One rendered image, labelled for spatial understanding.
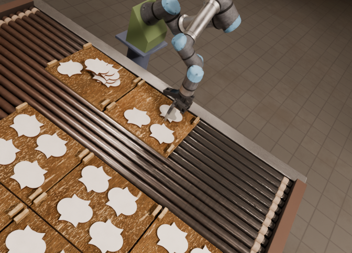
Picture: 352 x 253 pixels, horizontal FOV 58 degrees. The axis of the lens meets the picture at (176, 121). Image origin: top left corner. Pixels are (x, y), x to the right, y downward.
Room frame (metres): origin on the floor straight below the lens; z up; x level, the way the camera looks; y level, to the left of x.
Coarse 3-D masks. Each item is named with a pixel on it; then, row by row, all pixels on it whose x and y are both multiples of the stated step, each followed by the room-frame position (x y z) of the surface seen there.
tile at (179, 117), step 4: (160, 108) 1.25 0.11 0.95; (164, 108) 1.26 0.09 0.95; (168, 108) 1.27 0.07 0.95; (176, 108) 1.30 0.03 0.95; (160, 112) 1.23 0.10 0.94; (164, 112) 1.23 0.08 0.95; (176, 112) 1.27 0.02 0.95; (160, 116) 1.20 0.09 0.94; (164, 116) 1.20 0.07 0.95; (176, 116) 1.24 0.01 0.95; (180, 116) 1.25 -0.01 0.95; (168, 120) 1.19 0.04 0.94; (172, 120) 1.20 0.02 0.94; (176, 120) 1.21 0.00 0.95; (180, 120) 1.22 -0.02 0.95
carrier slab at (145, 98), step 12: (144, 84) 1.39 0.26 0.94; (132, 96) 1.26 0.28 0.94; (144, 96) 1.29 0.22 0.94; (156, 96) 1.33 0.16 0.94; (120, 108) 1.14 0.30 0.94; (132, 108) 1.17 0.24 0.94; (144, 108) 1.21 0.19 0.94; (156, 108) 1.24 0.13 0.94; (120, 120) 1.06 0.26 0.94; (156, 120) 1.16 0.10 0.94; (192, 120) 1.27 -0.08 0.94; (132, 132) 1.02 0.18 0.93; (144, 132) 1.05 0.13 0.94; (180, 132) 1.15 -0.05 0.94; (156, 144) 1.01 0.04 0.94; (168, 144) 1.04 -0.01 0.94
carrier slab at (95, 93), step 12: (60, 60) 1.29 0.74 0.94; (72, 60) 1.33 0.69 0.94; (84, 60) 1.37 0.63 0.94; (108, 60) 1.46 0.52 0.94; (84, 72) 1.28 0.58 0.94; (120, 72) 1.40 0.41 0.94; (72, 84) 1.16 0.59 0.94; (84, 84) 1.20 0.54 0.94; (96, 84) 1.23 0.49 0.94; (120, 84) 1.31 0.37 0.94; (132, 84) 1.35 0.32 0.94; (84, 96) 1.12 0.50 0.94; (96, 96) 1.15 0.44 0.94; (108, 96) 1.19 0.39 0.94; (120, 96) 1.23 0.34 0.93
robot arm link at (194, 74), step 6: (192, 66) 1.26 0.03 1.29; (198, 66) 1.27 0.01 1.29; (186, 72) 1.25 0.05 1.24; (192, 72) 1.21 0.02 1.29; (198, 72) 1.22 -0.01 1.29; (186, 78) 1.22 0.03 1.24; (192, 78) 1.20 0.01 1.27; (198, 78) 1.21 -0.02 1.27; (186, 84) 1.21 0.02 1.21; (192, 84) 1.20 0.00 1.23; (198, 84) 1.23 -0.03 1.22; (192, 90) 1.21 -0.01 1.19
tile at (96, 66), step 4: (88, 60) 1.33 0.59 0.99; (92, 60) 1.34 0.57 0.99; (96, 60) 1.36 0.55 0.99; (88, 64) 1.30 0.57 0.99; (92, 64) 1.31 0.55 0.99; (96, 64) 1.32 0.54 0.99; (100, 64) 1.34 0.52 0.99; (104, 64) 1.35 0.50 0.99; (88, 68) 1.27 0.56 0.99; (92, 68) 1.28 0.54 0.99; (96, 68) 1.30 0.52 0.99; (100, 68) 1.31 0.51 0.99; (104, 68) 1.32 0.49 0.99; (108, 68) 1.33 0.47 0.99; (96, 72) 1.26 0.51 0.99; (100, 72) 1.28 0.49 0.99; (104, 72) 1.29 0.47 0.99
